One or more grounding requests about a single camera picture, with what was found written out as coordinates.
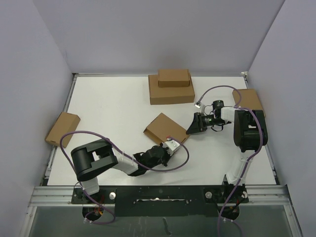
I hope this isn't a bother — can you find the small closed cardboard box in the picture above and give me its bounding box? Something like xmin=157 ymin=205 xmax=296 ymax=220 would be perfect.
xmin=158 ymin=69 xmax=190 ymax=88

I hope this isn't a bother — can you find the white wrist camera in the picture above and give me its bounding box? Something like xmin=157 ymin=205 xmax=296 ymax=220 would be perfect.
xmin=163 ymin=137 xmax=181 ymax=154
xmin=194 ymin=102 xmax=205 ymax=114

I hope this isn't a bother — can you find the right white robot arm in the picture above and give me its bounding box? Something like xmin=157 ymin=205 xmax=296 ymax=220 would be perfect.
xmin=186 ymin=100 xmax=268 ymax=202

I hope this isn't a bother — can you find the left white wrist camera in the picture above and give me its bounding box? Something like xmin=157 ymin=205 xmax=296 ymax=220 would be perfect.
xmin=163 ymin=137 xmax=181 ymax=154

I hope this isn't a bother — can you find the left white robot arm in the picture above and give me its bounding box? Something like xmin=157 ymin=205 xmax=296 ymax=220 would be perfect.
xmin=71 ymin=138 xmax=180 ymax=203

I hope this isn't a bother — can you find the large closed cardboard box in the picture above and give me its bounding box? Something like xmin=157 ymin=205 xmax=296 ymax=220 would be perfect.
xmin=148 ymin=75 xmax=195 ymax=105

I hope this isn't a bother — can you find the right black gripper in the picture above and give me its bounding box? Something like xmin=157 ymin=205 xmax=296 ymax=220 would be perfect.
xmin=186 ymin=113 xmax=226 ymax=135

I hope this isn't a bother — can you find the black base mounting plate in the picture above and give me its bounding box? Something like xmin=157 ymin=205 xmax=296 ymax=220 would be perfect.
xmin=71 ymin=184 xmax=249 ymax=219

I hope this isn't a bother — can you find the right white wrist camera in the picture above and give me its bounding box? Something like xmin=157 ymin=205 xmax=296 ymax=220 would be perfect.
xmin=194 ymin=102 xmax=205 ymax=114

